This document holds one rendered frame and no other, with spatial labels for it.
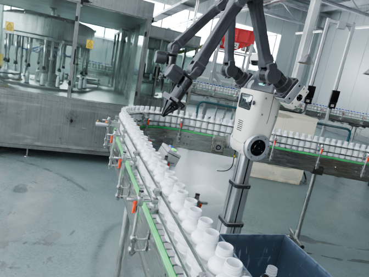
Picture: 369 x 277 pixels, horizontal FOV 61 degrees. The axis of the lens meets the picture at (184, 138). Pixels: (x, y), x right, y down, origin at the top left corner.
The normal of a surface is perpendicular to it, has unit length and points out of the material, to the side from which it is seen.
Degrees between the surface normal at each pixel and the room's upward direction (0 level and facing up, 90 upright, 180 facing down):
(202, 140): 90
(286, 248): 90
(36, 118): 90
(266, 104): 90
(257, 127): 101
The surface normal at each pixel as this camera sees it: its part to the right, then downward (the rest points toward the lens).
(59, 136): 0.30, 0.25
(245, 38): 0.00, 0.20
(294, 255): -0.94, -0.11
